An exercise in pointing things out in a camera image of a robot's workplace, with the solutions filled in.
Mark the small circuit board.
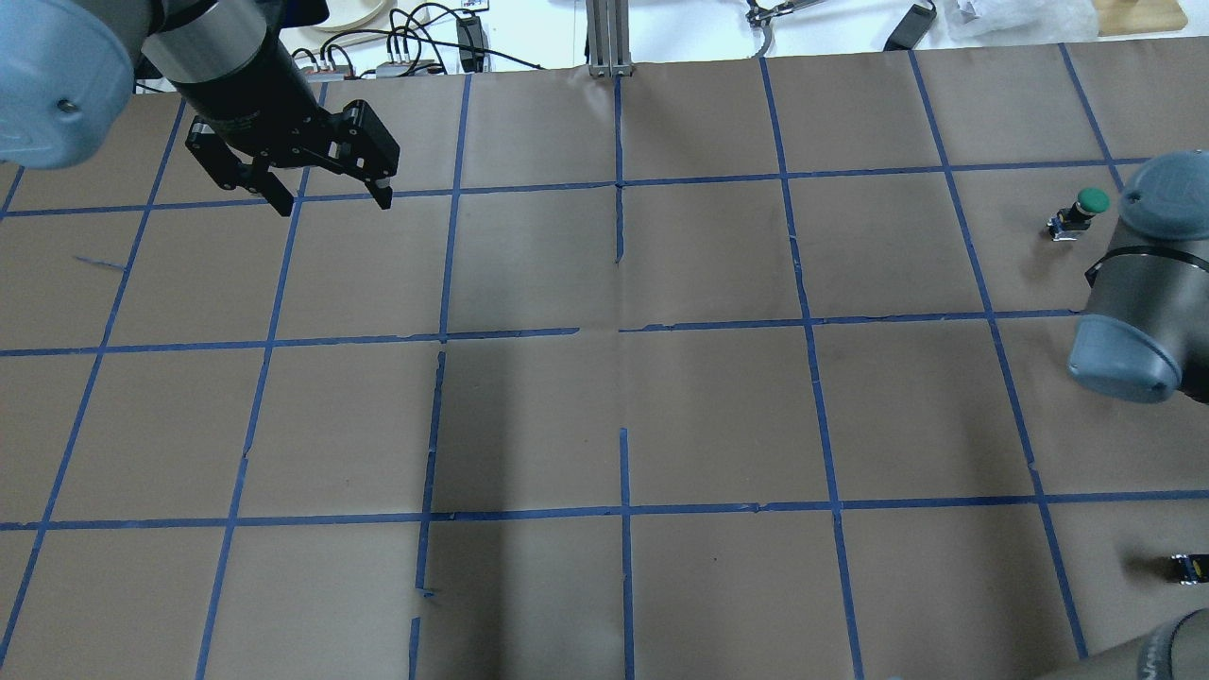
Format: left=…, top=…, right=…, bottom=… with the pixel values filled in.
left=366, top=58, right=446, bottom=80
left=291, top=48, right=347, bottom=83

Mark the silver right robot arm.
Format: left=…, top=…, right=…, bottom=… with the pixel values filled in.
left=1068, top=149, right=1208, bottom=404

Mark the black power adapter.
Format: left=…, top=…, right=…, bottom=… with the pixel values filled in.
left=456, top=13, right=487, bottom=73

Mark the beige plate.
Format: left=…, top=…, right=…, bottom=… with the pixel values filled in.
left=311, top=1, right=397, bottom=34

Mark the aluminium frame post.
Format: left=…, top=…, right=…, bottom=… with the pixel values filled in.
left=586, top=0, right=634, bottom=77

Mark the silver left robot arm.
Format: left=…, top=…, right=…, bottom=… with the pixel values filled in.
left=1, top=1, right=400, bottom=217

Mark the green push button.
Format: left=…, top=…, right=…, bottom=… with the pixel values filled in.
left=1047, top=188, right=1111, bottom=242

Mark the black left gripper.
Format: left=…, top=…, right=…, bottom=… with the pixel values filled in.
left=177, top=42, right=400, bottom=218

